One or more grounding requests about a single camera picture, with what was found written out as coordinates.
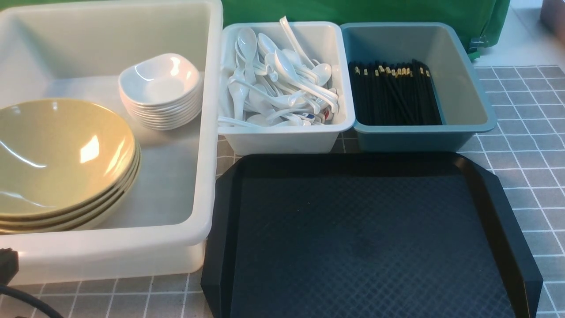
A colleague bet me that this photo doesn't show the white square sauce dish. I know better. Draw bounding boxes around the white square sauce dish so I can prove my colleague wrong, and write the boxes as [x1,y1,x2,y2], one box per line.
[118,53,204,106]

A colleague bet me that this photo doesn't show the yellow noodle bowl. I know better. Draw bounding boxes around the yellow noodle bowl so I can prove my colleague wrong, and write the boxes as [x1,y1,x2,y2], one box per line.
[0,98,137,219]

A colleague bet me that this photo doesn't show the white soup spoon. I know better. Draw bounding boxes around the white soup spoon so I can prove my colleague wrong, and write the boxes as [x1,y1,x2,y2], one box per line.
[274,49,339,114]

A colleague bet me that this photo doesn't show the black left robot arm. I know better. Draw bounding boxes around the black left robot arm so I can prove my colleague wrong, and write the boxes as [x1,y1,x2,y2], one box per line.
[0,248,19,285]

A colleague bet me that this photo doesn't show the white spoon bin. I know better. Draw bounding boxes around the white spoon bin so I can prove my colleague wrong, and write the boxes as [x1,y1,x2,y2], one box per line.
[218,21,355,156]

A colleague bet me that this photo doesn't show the pile of white spoons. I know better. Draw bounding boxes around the pile of white spoons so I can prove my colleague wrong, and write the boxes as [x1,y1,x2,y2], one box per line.
[223,17,339,127]

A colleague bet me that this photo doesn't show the pile of black chopsticks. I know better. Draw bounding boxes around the pile of black chopsticks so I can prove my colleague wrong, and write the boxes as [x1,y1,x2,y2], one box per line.
[348,60,444,126]

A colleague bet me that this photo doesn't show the stack of white sauce dishes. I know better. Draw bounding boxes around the stack of white sauce dishes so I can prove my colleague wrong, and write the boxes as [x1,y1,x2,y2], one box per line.
[120,87,203,131]

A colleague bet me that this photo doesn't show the black serving tray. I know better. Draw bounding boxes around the black serving tray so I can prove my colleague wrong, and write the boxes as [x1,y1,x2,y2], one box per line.
[200,152,543,318]

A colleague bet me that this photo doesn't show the lower stacked yellow bowls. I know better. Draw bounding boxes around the lower stacked yellow bowls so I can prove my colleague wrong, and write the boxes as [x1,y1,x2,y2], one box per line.
[1,150,141,235]

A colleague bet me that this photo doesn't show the large white plastic tub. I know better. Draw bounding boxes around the large white plastic tub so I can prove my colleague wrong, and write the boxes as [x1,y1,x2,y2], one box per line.
[1,0,223,285]

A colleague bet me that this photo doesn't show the green fabric bag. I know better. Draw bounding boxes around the green fabric bag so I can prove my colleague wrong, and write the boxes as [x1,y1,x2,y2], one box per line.
[222,0,510,61]

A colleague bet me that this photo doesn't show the black cable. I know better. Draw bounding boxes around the black cable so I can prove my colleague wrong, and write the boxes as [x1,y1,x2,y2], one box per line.
[0,284,64,318]

